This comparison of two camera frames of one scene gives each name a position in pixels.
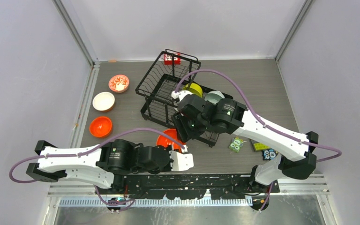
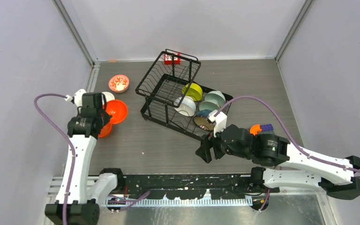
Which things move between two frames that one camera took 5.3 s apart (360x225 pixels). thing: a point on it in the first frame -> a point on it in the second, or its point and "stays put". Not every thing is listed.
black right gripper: (184, 133) -> (206, 142)
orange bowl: (161, 140) -> (117, 109)
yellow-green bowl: (194, 89) stays put
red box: (168, 59) stays put
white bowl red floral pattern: (118, 83) stays put
